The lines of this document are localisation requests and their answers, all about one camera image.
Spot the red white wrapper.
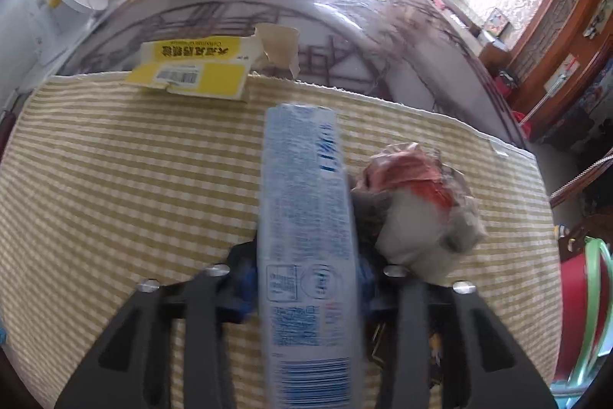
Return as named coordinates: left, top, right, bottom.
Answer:
left=348, top=142, right=487, bottom=283

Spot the blue white toothpaste box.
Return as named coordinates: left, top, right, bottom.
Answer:
left=257, top=104, right=362, bottom=408

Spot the yellow white carton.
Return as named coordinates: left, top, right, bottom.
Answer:
left=125, top=35, right=263, bottom=101

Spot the red bin with green rim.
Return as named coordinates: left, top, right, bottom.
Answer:
left=554, top=237, right=612, bottom=385

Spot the beige striped table mat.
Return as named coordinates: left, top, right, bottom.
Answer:
left=1, top=72, right=562, bottom=408

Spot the dark wooden carved chair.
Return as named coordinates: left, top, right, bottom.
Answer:
left=550, top=149, right=612, bottom=263

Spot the small red floor bin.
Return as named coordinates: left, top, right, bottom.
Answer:
left=493, top=71, right=518, bottom=99

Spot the wooden TV cabinet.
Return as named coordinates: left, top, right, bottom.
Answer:
left=431, top=0, right=511, bottom=77

